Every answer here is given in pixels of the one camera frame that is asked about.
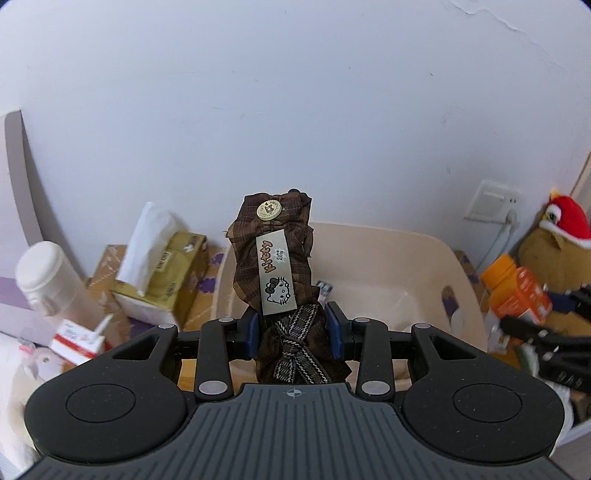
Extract red and white sock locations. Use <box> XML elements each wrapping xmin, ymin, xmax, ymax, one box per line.
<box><xmin>18</xmin><ymin>344</ymin><xmax>68</xmax><ymax>384</ymax></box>

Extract red white carton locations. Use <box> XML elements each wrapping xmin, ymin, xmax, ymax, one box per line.
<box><xmin>48</xmin><ymin>314</ymin><xmax>115</xmax><ymax>365</ymax></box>

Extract lilac headboard panel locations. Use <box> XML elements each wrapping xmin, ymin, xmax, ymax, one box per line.
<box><xmin>0</xmin><ymin>110</ymin><xmax>61</xmax><ymax>333</ymax></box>

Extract brown plaid fabric pouch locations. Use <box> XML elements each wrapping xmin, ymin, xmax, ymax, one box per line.
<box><xmin>225</xmin><ymin>188</ymin><xmax>354</xmax><ymax>385</ymax></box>

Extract white wall socket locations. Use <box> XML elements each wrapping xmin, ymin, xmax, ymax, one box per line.
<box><xmin>463</xmin><ymin>179</ymin><xmax>523</xmax><ymax>227</ymax></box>

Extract brown plush toy red hat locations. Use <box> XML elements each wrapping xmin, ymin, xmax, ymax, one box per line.
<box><xmin>517</xmin><ymin>187</ymin><xmax>591</xmax><ymax>335</ymax></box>

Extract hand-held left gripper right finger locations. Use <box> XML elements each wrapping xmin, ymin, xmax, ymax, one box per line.
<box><xmin>325</xmin><ymin>302</ymin><xmax>483</xmax><ymax>402</ymax></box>

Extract beige plastic basket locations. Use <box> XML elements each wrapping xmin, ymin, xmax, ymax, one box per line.
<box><xmin>216</xmin><ymin>222</ymin><xmax>489</xmax><ymax>391</ymax></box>

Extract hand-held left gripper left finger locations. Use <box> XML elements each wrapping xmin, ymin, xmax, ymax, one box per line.
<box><xmin>112</xmin><ymin>307</ymin><xmax>259</xmax><ymax>402</ymax></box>

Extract wooden desktop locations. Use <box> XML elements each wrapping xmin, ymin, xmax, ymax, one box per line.
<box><xmin>85</xmin><ymin>244</ymin><xmax>490</xmax><ymax>393</ymax></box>

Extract gold tissue box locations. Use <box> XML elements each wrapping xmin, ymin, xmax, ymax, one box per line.
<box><xmin>111</xmin><ymin>200</ymin><xmax>208</xmax><ymax>326</ymax></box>

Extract white plug cable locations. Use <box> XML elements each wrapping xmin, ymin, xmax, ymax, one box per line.
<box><xmin>475</xmin><ymin>208</ymin><xmax>520</xmax><ymax>278</ymax></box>

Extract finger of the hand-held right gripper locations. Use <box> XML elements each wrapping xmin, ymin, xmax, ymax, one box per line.
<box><xmin>547</xmin><ymin>285</ymin><xmax>591</xmax><ymax>320</ymax></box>
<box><xmin>499</xmin><ymin>315</ymin><xmax>591</xmax><ymax>391</ymax></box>

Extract floral desk mat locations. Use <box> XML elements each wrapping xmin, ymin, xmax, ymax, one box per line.
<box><xmin>185</xmin><ymin>244</ymin><xmax>229</xmax><ymax>319</ymax></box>

